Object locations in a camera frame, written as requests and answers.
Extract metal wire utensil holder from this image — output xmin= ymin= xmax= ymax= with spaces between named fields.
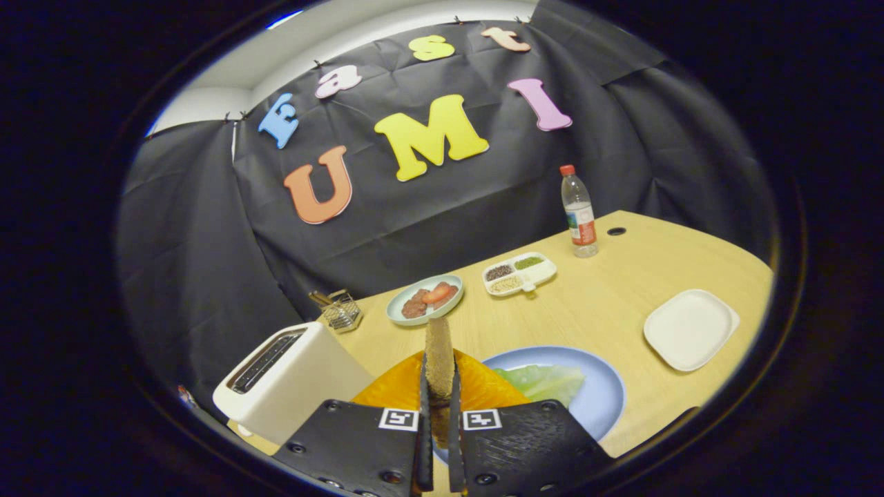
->
xmin=319 ymin=290 xmax=364 ymax=334

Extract white divided condiment dish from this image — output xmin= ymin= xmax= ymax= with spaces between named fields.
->
xmin=482 ymin=252 xmax=558 ymax=298

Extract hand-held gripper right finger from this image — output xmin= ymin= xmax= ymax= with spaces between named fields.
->
xmin=446 ymin=349 xmax=614 ymax=497

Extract brown bread slice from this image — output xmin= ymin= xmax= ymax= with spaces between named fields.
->
xmin=424 ymin=317 xmax=457 ymax=449

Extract green lettuce leaf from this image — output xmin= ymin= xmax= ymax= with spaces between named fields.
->
xmin=492 ymin=364 xmax=586 ymax=408

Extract brown meat slices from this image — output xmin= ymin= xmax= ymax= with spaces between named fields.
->
xmin=401 ymin=286 xmax=458 ymax=319

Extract blue round plate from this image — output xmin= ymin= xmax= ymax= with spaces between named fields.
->
xmin=434 ymin=345 xmax=626 ymax=465

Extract white square plate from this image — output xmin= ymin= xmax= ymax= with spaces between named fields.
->
xmin=643 ymin=289 xmax=740 ymax=373

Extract black backdrop cloth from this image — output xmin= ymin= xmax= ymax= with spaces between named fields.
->
xmin=116 ymin=0 xmax=778 ymax=415

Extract pale green round plate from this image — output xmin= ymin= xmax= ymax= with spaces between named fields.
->
xmin=386 ymin=274 xmax=465 ymax=327

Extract clear red-capped water bottle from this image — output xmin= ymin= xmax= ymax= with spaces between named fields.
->
xmin=559 ymin=164 xmax=599 ymax=259

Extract white toaster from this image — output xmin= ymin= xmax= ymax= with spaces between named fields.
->
xmin=213 ymin=322 xmax=375 ymax=446

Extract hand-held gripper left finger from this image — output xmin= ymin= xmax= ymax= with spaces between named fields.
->
xmin=271 ymin=349 xmax=436 ymax=497

